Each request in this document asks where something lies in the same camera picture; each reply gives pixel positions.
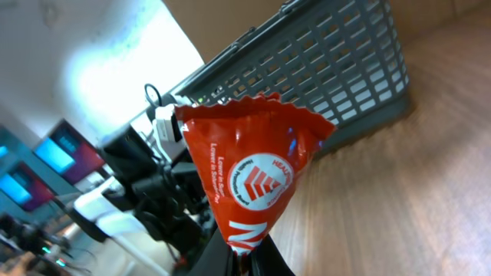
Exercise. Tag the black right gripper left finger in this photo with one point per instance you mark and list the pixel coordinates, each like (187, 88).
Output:
(216, 259)

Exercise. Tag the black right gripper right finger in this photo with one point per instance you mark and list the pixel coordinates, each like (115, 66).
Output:
(266, 260)

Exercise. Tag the red snack stick packet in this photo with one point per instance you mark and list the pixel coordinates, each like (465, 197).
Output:
(249, 154)

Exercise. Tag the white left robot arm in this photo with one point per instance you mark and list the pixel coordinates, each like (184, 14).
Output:
(164, 200)

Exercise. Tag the background computer monitor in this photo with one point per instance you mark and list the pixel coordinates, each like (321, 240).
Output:
(68, 153)
(24, 187)

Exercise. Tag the grey plastic mesh basket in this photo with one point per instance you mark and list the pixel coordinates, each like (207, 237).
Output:
(341, 59)

